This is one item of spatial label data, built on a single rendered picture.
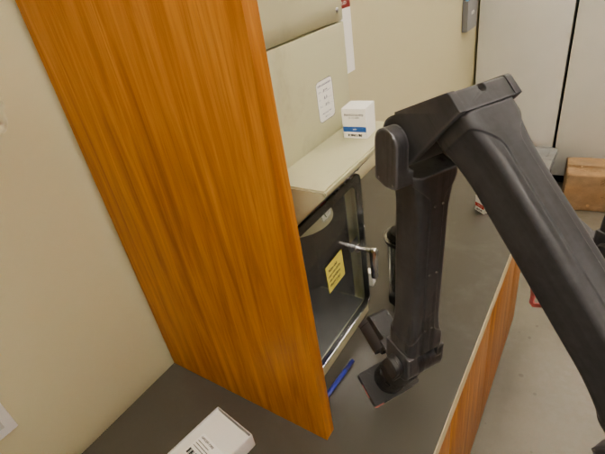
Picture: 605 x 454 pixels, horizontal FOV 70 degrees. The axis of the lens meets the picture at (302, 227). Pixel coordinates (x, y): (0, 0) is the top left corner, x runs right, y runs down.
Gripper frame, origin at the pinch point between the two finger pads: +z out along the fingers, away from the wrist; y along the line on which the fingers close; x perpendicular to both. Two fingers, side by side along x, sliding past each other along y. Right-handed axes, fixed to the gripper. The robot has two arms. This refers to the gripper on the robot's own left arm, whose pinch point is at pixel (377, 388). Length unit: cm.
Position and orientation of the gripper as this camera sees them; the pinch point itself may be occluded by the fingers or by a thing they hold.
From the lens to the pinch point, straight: 98.2
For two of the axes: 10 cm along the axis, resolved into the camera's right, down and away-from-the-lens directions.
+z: -0.9, 5.3, 8.4
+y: -8.8, 3.4, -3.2
